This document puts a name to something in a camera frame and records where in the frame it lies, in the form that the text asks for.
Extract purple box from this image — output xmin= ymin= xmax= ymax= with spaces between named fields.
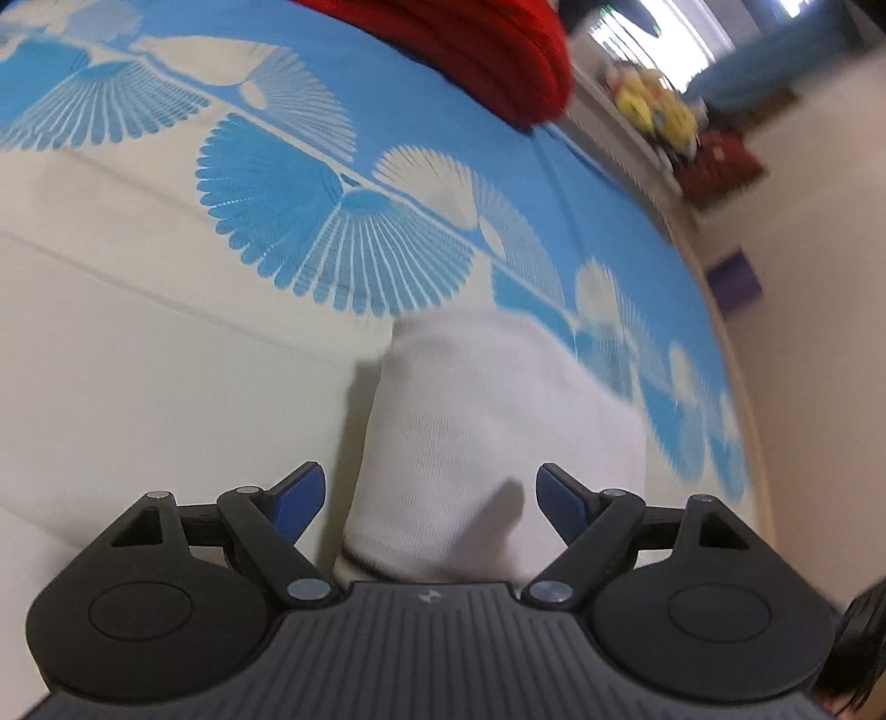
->
xmin=707 ymin=253 xmax=764 ymax=309

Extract blue cloth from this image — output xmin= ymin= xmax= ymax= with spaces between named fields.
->
xmin=685 ymin=24 xmax=849 ymax=122

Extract white cloth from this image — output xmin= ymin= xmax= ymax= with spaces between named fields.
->
xmin=332 ymin=308 xmax=648 ymax=586

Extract red knit cloth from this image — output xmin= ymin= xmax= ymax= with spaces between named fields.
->
xmin=291 ymin=0 xmax=575 ymax=127

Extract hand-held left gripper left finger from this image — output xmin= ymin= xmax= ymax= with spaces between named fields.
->
xmin=89 ymin=460 xmax=342 ymax=611

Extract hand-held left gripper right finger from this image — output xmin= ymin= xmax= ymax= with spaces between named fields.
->
xmin=519 ymin=462 xmax=774 ymax=610

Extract blue patterned bedsheet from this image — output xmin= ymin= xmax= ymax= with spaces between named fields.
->
xmin=0 ymin=0 xmax=757 ymax=700

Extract yellow plush toys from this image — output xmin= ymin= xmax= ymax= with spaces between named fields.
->
xmin=605 ymin=61 xmax=702 ymax=152

